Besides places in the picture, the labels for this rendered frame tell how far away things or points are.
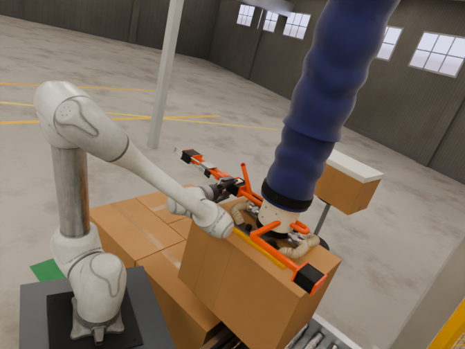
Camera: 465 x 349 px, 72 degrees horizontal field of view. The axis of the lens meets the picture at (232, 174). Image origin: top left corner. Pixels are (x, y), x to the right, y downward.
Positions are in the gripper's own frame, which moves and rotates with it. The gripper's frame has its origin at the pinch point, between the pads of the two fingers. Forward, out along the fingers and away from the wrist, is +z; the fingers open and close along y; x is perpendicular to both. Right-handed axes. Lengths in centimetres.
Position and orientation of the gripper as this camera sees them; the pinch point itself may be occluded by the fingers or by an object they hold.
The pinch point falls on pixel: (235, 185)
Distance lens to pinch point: 157.6
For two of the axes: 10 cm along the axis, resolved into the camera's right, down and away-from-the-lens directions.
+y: -2.5, 8.8, 4.0
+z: 6.3, -1.6, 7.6
